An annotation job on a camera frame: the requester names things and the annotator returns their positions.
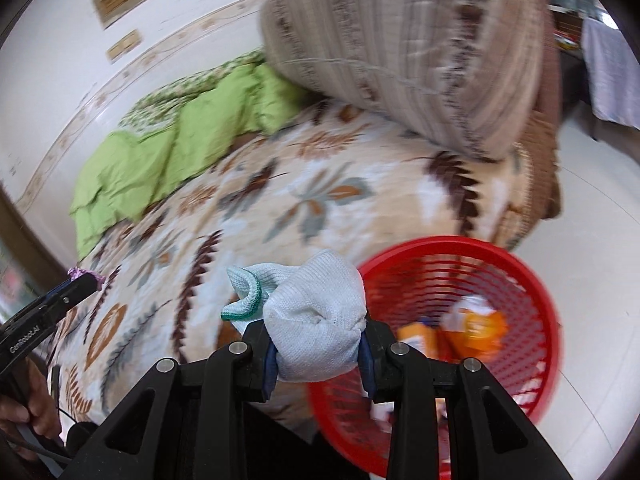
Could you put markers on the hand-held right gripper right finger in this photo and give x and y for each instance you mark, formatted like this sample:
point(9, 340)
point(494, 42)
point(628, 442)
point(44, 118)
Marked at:
point(367, 365)

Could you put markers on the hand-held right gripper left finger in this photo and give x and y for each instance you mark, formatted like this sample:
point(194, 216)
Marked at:
point(270, 365)

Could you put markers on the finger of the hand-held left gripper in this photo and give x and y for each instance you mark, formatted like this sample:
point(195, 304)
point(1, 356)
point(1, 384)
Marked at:
point(75, 292)

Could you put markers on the purple plastic wrapper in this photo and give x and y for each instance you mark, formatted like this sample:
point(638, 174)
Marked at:
point(75, 274)

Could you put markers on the orange cardboard box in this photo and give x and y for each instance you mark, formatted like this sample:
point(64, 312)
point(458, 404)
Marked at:
point(417, 337)

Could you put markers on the white sock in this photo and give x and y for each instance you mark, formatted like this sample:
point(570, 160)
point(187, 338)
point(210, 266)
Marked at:
point(310, 320)

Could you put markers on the orange plastic packet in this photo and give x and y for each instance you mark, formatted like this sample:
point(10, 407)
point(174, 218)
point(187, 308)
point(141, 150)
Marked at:
point(480, 330)

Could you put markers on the red plastic basket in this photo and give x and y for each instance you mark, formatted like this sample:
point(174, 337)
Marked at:
point(450, 260)

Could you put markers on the person's left hand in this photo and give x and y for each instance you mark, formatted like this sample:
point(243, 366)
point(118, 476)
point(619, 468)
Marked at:
point(42, 400)

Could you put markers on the plain green quilt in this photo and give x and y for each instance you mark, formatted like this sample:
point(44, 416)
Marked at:
point(150, 170)

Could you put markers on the leaf print fleece blanket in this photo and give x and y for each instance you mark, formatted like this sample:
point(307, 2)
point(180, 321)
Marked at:
point(325, 160)

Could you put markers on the green patterned quilt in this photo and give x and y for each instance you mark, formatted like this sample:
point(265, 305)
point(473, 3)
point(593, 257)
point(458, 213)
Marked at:
point(165, 100)

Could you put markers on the brown bed sheet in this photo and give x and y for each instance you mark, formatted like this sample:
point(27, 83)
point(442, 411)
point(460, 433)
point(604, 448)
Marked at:
point(542, 180)

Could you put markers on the striped brown cushion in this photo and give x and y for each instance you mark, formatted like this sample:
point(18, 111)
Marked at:
point(400, 50)

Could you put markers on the white hanging cloth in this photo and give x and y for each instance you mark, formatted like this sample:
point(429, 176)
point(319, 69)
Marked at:
point(610, 75)

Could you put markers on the dark wooden shelf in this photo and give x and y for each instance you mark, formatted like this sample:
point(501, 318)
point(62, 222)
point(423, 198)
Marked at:
point(570, 25)

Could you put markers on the tan wall switch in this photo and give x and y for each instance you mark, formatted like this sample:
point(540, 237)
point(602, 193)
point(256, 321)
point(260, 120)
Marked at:
point(124, 46)

